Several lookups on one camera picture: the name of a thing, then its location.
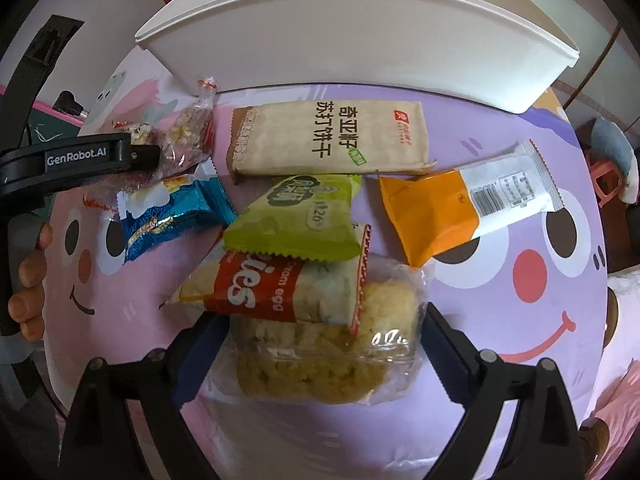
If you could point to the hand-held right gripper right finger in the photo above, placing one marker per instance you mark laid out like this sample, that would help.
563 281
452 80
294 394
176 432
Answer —
442 350

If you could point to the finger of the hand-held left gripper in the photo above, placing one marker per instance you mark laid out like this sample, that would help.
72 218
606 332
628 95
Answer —
146 157

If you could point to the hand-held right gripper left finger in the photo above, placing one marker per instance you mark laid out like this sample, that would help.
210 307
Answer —
200 355

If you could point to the clear nut candy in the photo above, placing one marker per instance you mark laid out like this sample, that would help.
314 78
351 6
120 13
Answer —
190 130
142 135

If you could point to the blue snack packet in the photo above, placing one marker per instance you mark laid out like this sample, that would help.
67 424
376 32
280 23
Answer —
170 220

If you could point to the red cookie packet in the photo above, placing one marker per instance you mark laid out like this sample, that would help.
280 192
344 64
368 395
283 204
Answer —
260 290

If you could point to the clear yellow cake packet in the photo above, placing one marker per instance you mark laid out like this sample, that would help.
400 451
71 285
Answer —
310 370

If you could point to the orange white snack packet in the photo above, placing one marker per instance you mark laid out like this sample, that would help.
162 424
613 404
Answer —
435 215

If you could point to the green snack packet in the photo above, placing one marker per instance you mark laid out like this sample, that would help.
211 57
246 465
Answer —
290 220

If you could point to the brown cracker packet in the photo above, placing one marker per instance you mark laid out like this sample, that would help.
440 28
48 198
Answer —
325 135

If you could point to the white plastic bin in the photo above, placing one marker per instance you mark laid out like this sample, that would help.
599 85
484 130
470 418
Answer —
350 50

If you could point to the person's left hand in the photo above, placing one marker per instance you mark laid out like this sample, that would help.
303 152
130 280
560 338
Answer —
32 280

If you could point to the pink framed chalkboard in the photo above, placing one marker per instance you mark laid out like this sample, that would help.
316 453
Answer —
47 125

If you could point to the brown wooden bedpost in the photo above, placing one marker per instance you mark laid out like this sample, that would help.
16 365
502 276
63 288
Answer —
611 320

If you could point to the pink blanket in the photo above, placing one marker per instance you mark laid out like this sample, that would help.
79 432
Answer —
615 410

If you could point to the white pillow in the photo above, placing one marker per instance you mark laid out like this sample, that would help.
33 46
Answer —
625 280

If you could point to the pink plastic stool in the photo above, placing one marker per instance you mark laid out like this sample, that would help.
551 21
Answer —
602 180

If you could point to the pink stool with cushion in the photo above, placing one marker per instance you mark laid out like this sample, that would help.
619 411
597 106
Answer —
612 140

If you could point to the pale floral wardrobe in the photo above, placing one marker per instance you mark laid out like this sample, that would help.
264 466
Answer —
595 75

